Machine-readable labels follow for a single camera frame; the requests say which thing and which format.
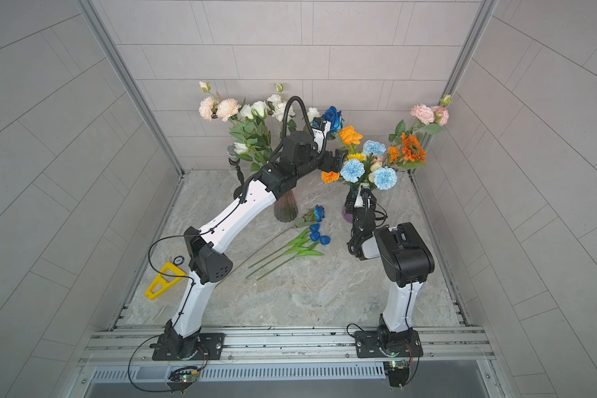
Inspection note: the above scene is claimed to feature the blue purple glass vase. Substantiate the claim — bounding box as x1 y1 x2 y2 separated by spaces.
342 198 354 224

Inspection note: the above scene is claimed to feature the pink glass vase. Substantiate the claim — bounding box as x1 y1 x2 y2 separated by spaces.
274 190 299 223

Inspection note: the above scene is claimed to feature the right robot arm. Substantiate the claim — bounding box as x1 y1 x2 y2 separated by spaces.
344 187 435 358

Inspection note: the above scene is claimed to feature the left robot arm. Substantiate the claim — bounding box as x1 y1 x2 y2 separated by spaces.
152 107 344 359

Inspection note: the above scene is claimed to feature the right vase bouquet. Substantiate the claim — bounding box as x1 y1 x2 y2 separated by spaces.
321 95 452 191

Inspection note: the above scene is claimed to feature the vase bouquet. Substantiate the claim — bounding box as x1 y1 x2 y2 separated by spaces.
321 95 452 191
198 81 297 172

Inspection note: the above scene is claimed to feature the left vase bouquet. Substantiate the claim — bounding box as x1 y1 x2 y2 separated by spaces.
198 81 297 172

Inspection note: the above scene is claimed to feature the black round stand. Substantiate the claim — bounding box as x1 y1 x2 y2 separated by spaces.
227 144 245 199

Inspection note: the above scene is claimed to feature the right circuit board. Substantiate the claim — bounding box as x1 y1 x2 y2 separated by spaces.
383 361 411 389

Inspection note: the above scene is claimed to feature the circuit board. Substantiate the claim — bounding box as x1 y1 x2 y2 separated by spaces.
167 366 200 393
383 361 411 389

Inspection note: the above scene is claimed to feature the yellow plastic piece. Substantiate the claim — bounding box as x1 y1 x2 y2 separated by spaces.
144 261 187 300

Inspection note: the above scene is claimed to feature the left circuit board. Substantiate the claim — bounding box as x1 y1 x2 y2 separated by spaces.
167 366 200 393

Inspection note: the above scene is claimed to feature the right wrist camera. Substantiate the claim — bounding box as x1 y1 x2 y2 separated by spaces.
354 187 371 208

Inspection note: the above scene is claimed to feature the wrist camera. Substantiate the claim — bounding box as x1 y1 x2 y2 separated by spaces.
310 117 331 153
354 187 371 208

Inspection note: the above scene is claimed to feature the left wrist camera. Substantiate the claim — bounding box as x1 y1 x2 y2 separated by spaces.
310 117 331 153

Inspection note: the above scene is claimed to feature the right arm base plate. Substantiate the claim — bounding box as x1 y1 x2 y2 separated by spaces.
353 328 424 359

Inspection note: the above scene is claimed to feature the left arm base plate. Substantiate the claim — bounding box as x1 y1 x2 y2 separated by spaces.
150 333 226 362

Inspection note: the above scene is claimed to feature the aluminium rail frame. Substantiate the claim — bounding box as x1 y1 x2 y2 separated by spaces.
77 326 500 388

